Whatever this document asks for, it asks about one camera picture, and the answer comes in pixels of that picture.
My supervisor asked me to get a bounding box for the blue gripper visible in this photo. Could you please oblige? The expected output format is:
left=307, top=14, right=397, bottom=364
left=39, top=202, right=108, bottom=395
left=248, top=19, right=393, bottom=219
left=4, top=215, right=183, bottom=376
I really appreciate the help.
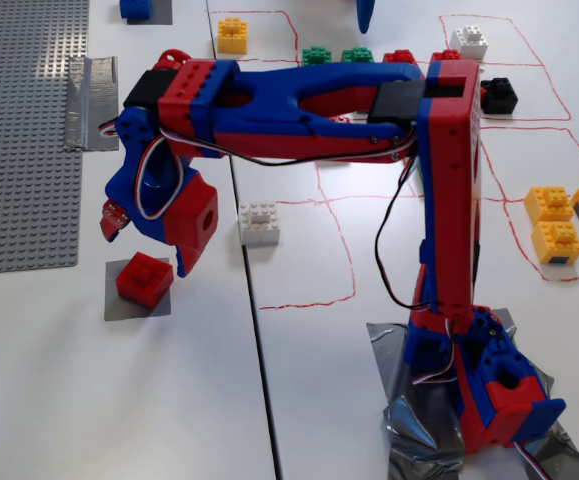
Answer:
left=99, top=105, right=219, bottom=279

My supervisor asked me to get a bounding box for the grey square tape marker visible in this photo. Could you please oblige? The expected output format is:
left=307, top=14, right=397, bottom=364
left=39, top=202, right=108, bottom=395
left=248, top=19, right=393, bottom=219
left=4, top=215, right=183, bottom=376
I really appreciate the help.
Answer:
left=103, top=258, right=173, bottom=322

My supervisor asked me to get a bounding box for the white toy brick block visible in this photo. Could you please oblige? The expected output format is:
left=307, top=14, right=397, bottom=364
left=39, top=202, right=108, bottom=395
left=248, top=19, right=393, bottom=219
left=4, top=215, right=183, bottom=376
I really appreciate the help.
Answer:
left=237, top=200, right=281, bottom=247
left=449, top=24, right=489, bottom=61

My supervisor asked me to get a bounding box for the blue toy brick block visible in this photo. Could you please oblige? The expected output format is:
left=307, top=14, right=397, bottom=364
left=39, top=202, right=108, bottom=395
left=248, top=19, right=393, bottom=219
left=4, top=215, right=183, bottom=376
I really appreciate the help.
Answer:
left=119, top=0, right=153, bottom=21

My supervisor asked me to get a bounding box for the green toy brick block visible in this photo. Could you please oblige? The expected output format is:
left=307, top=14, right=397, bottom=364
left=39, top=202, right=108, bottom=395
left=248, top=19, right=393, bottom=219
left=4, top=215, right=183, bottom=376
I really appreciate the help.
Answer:
left=302, top=46, right=334, bottom=67
left=341, top=46, right=375, bottom=64

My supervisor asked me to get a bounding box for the black toy brick block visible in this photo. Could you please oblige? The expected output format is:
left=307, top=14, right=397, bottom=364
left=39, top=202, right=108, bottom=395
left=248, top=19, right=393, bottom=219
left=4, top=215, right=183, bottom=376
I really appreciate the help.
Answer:
left=479, top=77, right=519, bottom=116

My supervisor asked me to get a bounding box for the grey studded baseplate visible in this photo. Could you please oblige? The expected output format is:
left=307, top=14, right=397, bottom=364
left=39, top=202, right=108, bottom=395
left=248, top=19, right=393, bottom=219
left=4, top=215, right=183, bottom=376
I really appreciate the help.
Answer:
left=0, top=0, right=90, bottom=276

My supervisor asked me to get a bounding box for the blue plastic object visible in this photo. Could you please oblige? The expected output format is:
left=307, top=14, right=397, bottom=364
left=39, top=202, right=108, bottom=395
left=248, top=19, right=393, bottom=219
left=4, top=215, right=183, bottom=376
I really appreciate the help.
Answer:
left=356, top=0, right=376, bottom=35

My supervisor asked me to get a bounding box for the grey duct tape strip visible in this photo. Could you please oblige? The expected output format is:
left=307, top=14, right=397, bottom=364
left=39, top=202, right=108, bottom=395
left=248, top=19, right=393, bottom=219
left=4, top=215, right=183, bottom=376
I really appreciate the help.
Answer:
left=63, top=55, right=120, bottom=153

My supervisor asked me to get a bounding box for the arm servo cable bundle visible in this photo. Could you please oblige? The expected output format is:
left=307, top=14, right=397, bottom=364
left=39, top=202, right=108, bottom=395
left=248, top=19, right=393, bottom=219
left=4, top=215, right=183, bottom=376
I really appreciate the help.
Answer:
left=374, top=119, right=459, bottom=386

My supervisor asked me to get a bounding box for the crumpled silver duct tape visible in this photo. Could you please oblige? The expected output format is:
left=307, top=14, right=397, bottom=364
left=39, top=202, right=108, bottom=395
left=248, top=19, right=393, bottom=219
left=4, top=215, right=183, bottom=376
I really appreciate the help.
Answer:
left=366, top=307, right=579, bottom=480

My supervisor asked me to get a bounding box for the base cable white red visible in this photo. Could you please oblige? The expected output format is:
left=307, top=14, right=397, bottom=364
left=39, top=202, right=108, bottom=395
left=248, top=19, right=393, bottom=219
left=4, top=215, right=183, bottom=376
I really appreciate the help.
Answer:
left=513, top=439, right=555, bottom=480

